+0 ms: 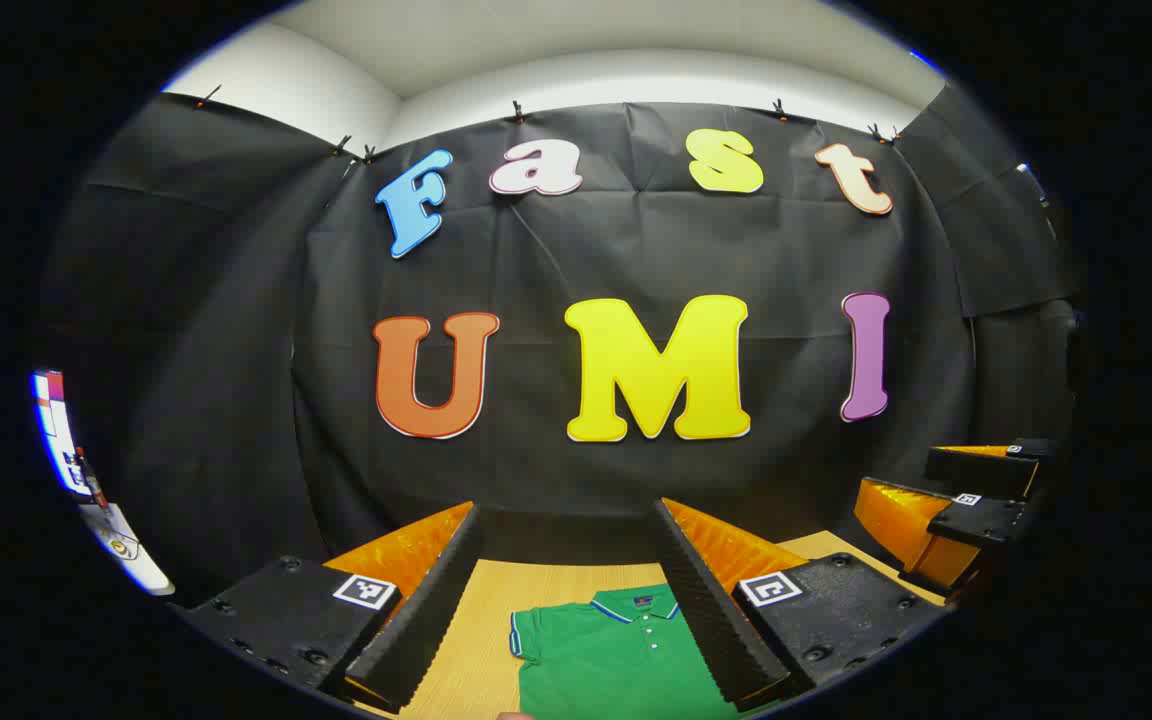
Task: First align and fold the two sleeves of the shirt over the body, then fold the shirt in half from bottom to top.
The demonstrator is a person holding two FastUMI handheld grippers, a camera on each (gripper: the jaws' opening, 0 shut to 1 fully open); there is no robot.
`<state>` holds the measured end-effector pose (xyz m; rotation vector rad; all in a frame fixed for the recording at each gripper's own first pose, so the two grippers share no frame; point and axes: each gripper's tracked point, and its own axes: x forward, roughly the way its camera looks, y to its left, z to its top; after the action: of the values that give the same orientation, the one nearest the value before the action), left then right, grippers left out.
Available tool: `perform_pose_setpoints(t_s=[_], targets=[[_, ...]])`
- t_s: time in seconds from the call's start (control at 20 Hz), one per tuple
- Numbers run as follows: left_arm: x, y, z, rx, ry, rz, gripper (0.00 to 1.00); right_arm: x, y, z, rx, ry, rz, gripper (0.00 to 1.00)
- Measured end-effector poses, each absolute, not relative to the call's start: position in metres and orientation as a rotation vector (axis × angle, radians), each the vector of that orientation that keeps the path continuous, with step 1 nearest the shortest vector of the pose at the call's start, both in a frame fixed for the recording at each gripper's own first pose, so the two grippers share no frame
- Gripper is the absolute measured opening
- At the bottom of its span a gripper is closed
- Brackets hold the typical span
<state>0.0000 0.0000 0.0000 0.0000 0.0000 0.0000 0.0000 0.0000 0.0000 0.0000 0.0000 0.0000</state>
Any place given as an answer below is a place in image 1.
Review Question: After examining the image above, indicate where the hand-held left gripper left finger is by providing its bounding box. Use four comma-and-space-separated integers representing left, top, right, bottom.
176, 500, 485, 716

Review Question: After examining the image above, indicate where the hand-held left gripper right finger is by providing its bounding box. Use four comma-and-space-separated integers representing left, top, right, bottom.
648, 497, 947, 713

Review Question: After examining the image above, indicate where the green T-shirt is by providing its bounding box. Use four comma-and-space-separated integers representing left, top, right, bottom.
509, 583, 782, 720

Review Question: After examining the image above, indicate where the black backdrop cloth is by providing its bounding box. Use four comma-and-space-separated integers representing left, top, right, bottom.
36, 85, 1082, 601

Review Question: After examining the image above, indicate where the white printed board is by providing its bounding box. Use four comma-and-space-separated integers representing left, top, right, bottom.
31, 368, 177, 598

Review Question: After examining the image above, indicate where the row of black backdrop clips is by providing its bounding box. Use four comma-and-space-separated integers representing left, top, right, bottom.
194, 85, 905, 164

